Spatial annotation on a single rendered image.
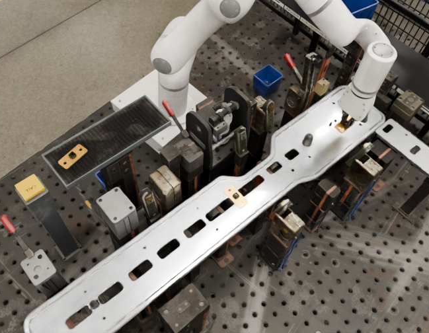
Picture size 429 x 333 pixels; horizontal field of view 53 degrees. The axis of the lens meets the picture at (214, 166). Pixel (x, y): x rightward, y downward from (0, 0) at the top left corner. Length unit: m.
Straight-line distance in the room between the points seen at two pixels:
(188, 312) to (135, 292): 0.16
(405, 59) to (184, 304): 1.29
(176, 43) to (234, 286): 0.86
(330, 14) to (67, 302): 1.06
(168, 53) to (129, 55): 1.77
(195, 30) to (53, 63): 1.98
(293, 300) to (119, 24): 2.52
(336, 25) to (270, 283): 0.90
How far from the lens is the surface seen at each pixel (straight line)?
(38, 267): 1.30
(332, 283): 1.68
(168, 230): 1.34
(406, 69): 1.90
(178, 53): 1.48
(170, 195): 1.34
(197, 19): 1.40
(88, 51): 3.32
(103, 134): 1.34
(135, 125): 1.35
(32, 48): 3.44
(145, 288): 1.28
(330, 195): 1.48
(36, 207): 1.33
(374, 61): 1.32
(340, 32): 1.27
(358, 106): 1.45
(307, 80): 1.57
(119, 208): 1.26
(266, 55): 2.25
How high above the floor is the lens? 2.23
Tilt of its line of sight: 58 degrees down
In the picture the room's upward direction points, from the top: 5 degrees clockwise
